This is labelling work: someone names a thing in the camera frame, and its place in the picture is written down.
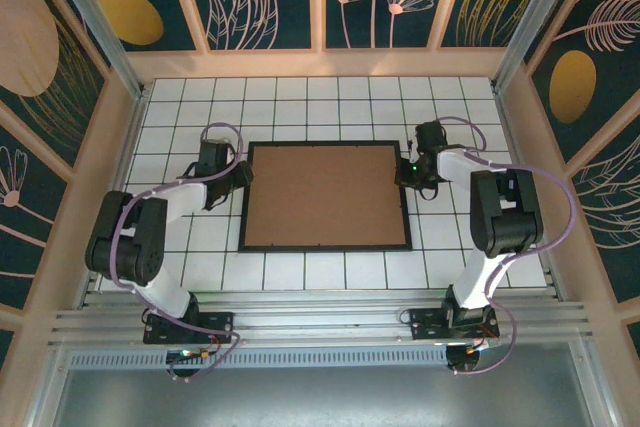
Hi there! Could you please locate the grey metal sheet panel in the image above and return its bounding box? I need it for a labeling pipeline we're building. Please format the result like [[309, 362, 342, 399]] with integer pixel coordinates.
[[29, 346, 616, 427]]

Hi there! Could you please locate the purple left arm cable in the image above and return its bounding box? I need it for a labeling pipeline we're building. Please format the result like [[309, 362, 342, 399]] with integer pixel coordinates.
[[109, 121, 245, 384]]

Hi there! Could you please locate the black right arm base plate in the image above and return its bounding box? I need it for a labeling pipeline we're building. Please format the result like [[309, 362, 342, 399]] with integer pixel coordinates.
[[408, 307, 501, 343]]

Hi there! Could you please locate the aluminium table side rail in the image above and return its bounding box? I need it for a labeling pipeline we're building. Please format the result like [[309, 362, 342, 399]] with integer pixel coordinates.
[[74, 91, 150, 309], [492, 89, 571, 301]]

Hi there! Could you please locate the small circuit board with LEDs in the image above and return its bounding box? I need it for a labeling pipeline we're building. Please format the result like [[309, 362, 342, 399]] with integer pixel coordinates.
[[166, 346, 216, 364]]

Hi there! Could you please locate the small connector board with wires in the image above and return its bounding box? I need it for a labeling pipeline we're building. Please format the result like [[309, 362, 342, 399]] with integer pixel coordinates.
[[446, 341, 489, 376]]

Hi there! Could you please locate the aluminium corner post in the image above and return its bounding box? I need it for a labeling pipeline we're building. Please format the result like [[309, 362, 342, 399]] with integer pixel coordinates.
[[491, 0, 587, 94], [38, 0, 147, 99]]

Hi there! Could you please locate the brown backing board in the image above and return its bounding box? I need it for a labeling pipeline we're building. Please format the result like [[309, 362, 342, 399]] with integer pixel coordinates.
[[243, 145, 407, 247]]

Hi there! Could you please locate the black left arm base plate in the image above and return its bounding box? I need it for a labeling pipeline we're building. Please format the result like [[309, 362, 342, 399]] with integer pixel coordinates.
[[143, 310, 236, 346]]

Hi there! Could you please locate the black picture frame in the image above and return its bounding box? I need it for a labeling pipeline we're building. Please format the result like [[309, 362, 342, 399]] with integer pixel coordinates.
[[237, 139, 414, 253]]

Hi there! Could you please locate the long aluminium mounting rail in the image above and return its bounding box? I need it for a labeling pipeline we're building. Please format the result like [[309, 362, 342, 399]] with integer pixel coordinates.
[[47, 296, 599, 348]]

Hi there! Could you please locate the slotted grey cable duct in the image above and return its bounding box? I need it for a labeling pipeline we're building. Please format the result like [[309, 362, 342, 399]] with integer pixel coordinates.
[[67, 349, 451, 369]]

